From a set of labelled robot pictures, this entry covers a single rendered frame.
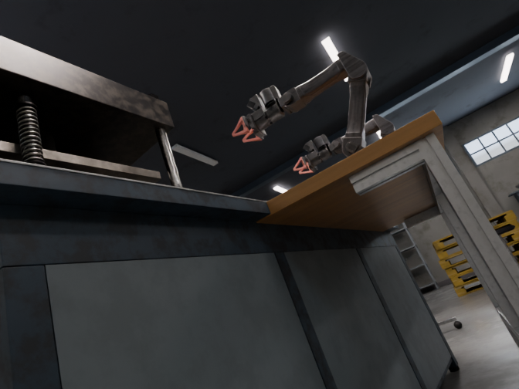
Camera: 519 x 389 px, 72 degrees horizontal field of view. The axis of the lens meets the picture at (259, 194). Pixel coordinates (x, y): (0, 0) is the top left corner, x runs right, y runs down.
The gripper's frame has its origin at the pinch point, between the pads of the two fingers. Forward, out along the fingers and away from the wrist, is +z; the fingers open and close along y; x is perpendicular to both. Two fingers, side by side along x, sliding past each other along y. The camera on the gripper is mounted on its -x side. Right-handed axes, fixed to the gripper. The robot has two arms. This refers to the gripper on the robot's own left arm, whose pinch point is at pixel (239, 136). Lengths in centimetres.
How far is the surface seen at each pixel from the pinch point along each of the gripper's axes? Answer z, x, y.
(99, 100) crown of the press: 62, -62, 4
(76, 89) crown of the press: 63, -65, 15
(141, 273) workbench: -2, 55, 69
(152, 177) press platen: 71, -30, -31
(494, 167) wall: -243, -101, -970
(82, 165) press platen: 77, -30, 9
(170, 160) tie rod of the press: 61, -37, -38
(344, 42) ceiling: -66, -264, -361
